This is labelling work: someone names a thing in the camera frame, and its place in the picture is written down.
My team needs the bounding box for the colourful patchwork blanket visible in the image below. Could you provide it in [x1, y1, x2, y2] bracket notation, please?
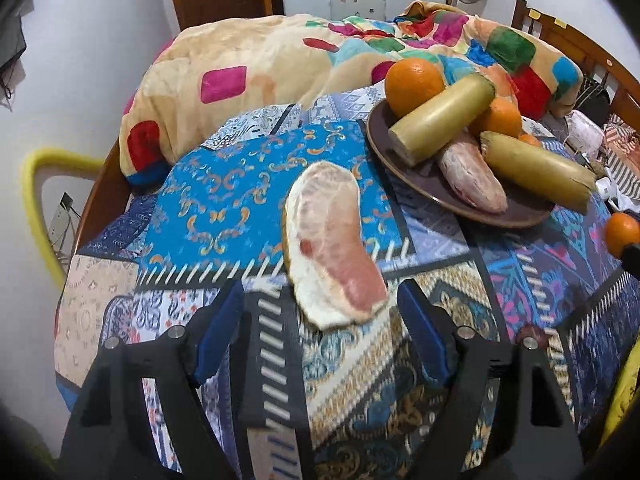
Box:
[119, 1, 584, 188]

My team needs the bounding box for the large orange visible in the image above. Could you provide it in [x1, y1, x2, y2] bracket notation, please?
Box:
[384, 58, 445, 118]

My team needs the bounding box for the orange with Dole sticker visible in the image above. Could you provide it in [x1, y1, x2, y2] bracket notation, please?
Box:
[468, 96, 522, 138]

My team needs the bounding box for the blue patterned bed sheet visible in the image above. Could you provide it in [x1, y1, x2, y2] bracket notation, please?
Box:
[55, 88, 639, 479]

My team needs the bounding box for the purple ceramic plate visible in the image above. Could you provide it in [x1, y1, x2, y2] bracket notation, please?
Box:
[365, 97, 557, 230]

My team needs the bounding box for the small tangerine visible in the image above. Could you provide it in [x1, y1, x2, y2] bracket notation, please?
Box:
[518, 132, 541, 148]
[604, 212, 640, 259]

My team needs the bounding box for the yellow-green sugarcane stick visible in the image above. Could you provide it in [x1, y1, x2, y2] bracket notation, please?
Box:
[390, 72, 496, 167]

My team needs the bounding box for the white box appliance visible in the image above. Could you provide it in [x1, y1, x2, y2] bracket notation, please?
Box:
[329, 0, 386, 21]

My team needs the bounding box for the pink pomelo segment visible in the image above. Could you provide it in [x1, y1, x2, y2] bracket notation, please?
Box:
[437, 132, 508, 214]

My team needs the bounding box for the peeled pomelo piece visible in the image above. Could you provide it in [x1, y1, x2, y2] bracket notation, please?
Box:
[282, 160, 388, 330]

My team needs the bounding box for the yellow foam tube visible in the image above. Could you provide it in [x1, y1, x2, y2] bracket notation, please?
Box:
[21, 146, 103, 289]

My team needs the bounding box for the wooden headboard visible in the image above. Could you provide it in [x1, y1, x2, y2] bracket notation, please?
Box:
[511, 0, 639, 131]

